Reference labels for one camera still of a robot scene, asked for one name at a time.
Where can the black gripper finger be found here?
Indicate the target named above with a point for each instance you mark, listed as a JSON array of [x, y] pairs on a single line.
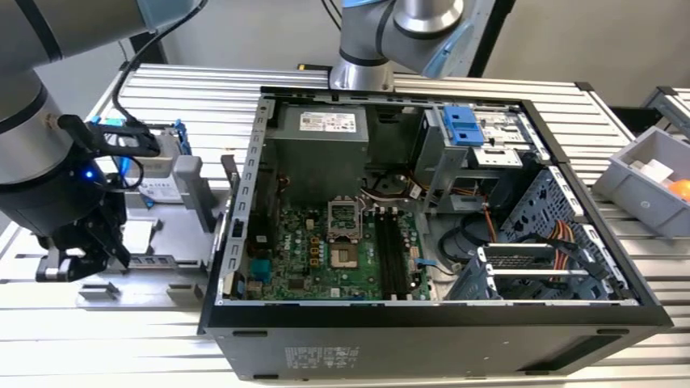
[[80, 260], [116, 226]]

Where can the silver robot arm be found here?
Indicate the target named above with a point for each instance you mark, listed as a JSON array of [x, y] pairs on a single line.
[[96, 20]]

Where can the black RAM slot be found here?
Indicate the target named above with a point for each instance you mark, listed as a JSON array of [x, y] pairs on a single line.
[[385, 254], [399, 254]]

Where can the silver CPU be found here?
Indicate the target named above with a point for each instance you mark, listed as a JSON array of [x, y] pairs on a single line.
[[139, 236]]

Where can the hard disk in blue carrier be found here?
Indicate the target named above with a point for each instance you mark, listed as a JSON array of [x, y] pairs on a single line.
[[159, 188]]

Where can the grey parts rack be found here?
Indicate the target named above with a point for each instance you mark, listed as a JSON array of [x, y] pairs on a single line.
[[178, 246]]

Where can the blue expansion slot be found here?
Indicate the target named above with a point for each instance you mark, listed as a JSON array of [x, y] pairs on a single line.
[[259, 270]]

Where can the green motherboard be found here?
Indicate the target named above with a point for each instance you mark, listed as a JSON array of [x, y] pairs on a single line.
[[291, 226]]

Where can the grey power supply unit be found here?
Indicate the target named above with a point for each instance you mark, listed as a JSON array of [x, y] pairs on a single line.
[[318, 161]]

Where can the CPU socket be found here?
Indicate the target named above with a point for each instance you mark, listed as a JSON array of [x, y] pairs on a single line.
[[344, 256]]

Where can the round black fan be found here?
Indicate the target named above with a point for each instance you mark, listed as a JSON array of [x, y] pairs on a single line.
[[390, 185]]

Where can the black PC case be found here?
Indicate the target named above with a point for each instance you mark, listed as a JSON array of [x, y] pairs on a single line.
[[377, 347]]

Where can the silver drive cage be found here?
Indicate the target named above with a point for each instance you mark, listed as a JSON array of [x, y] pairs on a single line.
[[447, 169]]

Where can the blue drive latch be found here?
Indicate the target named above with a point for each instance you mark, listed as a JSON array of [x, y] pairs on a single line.
[[462, 125]]

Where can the silver disk bay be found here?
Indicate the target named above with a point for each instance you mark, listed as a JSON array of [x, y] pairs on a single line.
[[539, 273]]

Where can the grey plastic bin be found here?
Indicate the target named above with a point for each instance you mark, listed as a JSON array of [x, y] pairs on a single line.
[[641, 202]]

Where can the white block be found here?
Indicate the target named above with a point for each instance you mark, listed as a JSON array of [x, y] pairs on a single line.
[[653, 169]]

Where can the orange ball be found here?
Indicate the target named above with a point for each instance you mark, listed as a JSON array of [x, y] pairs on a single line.
[[681, 191]]

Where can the small metal slat table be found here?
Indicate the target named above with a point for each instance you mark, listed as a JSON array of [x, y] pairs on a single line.
[[674, 101]]

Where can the black vertical post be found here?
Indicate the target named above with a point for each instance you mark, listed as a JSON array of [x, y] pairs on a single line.
[[154, 52], [493, 32]]

